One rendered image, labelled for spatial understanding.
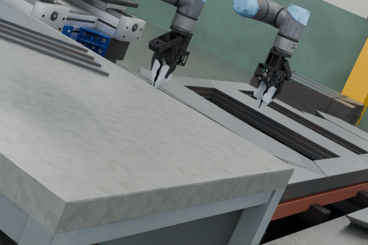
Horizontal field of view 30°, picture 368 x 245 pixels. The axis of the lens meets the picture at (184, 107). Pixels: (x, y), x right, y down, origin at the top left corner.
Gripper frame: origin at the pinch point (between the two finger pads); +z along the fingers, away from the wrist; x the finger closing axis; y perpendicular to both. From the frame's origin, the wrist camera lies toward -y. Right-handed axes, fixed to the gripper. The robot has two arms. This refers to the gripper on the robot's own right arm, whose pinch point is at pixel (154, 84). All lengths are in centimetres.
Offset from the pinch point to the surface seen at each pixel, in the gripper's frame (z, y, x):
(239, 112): 4.1, 44.8, -11.1
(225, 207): -11, -91, -79
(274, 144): 0.6, 12.2, -41.8
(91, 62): -18, -83, -38
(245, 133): 0.6, 6.1, -34.1
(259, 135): 0.6, 13.0, -35.9
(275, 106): 2, 79, -9
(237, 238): -2, -75, -77
